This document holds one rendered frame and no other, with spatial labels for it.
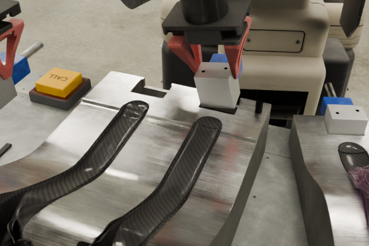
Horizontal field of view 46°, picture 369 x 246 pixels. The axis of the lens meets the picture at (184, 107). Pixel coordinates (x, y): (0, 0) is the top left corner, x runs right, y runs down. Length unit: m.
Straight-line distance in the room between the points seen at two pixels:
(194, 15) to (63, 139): 0.23
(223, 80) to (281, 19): 0.35
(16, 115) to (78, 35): 2.14
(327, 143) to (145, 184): 0.27
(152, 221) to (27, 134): 0.36
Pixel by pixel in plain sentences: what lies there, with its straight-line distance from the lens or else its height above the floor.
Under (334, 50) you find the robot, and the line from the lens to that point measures 1.11.
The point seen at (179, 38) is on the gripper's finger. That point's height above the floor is 0.99.
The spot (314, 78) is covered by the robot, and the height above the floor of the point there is 0.78.
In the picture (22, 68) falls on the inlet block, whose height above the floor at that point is 0.94.
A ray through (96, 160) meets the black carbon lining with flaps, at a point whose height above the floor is 0.88.
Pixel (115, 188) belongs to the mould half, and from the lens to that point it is 0.50.
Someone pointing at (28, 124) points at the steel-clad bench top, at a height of 0.80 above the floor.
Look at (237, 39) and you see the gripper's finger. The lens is 0.53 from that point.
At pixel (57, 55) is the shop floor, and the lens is 2.71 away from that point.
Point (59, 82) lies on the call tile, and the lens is 0.80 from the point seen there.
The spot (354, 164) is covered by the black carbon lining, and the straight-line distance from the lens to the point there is 0.62.
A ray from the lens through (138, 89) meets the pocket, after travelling 0.68.
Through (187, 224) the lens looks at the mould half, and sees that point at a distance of 0.44.
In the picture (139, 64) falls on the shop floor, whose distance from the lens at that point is 2.52.
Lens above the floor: 1.25
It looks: 36 degrees down
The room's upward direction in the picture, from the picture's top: straight up
